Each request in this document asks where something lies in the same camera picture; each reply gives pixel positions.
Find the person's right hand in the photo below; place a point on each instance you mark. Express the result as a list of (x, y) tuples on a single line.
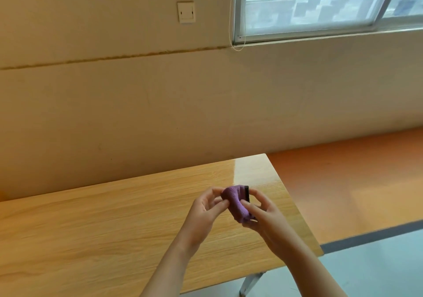
[(274, 229)]

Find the person's left hand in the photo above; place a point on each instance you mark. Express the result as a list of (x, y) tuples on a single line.
[(198, 222)]

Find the person's left thumb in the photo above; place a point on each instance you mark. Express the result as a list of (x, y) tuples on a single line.
[(218, 206)]

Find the person's right thumb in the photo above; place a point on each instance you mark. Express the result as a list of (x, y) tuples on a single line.
[(249, 207)]

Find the purple sock with black trim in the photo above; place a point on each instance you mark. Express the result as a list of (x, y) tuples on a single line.
[(236, 202)]

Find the person's right forearm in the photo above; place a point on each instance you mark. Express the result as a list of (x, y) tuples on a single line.
[(314, 278)]

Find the person's left forearm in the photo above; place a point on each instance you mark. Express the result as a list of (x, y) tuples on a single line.
[(167, 273)]

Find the white metal table leg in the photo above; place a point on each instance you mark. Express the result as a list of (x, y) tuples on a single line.
[(250, 284)]

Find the orange raised platform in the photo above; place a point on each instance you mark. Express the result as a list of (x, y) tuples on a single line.
[(357, 187)]

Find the white wall switch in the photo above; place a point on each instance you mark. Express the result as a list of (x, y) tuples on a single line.
[(186, 12)]

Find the sliding window with metal frame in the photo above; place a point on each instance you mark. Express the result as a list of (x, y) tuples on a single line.
[(317, 6)]

